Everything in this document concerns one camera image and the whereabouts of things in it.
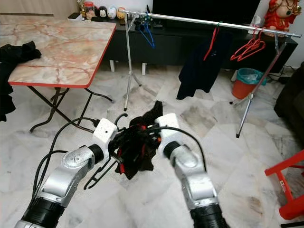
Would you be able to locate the navy shirt red collar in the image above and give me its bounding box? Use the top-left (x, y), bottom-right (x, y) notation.
top-left (177, 26), bottom-right (233, 100)

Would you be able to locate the black TV console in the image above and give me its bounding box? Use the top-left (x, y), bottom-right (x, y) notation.
top-left (100, 19), bottom-right (299, 74)

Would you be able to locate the black plastic hanger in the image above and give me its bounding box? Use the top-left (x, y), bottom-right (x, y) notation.
top-left (83, 113), bottom-right (129, 190)

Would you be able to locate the light wooden cabinet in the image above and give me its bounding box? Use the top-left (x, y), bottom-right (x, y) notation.
top-left (0, 0), bottom-right (79, 19)

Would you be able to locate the black knit garment red stripe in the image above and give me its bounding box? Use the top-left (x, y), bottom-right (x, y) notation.
top-left (114, 100), bottom-right (164, 180)

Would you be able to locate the black mouse plush head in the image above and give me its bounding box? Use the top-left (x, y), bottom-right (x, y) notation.
top-left (97, 6), bottom-right (108, 19)

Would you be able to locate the black television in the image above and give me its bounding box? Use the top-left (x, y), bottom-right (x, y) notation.
top-left (152, 0), bottom-right (262, 24)

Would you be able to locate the red plastic stool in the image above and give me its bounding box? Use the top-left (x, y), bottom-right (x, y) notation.
top-left (265, 150), bottom-right (304, 220)

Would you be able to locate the orange bin teal bag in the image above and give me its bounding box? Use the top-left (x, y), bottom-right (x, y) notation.
top-left (231, 67), bottom-right (266, 100)

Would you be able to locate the plain black garment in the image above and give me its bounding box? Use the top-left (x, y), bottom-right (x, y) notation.
top-left (0, 41), bottom-right (42, 123)

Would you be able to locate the dark brown sofa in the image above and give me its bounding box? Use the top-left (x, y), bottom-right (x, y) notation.
top-left (274, 64), bottom-right (304, 131)

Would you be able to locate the blue plastic hanger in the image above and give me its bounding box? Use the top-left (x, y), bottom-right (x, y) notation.
top-left (137, 17), bottom-right (156, 49)

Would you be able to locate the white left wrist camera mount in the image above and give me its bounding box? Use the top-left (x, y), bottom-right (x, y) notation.
top-left (93, 119), bottom-right (118, 152)

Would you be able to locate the glass jar red lid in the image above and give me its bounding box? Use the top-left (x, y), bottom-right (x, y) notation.
top-left (83, 1), bottom-right (96, 20)

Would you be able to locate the marble folding table red edge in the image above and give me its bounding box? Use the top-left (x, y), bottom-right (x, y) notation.
top-left (0, 17), bottom-right (118, 133)

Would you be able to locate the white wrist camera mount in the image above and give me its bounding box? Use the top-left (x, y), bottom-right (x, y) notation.
top-left (156, 113), bottom-right (181, 143)
top-left (93, 119), bottom-right (118, 152)

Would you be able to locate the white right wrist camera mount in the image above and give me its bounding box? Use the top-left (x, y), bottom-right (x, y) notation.
top-left (156, 113), bottom-right (181, 143)

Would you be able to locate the black folding chair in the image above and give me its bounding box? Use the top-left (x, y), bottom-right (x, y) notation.
top-left (280, 221), bottom-right (304, 228)

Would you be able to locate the silver metal clothes rack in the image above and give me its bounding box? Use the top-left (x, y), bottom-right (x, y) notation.
top-left (121, 10), bottom-right (302, 139)

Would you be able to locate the red robed figurine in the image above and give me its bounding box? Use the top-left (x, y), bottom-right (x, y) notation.
top-left (264, 0), bottom-right (296, 32)

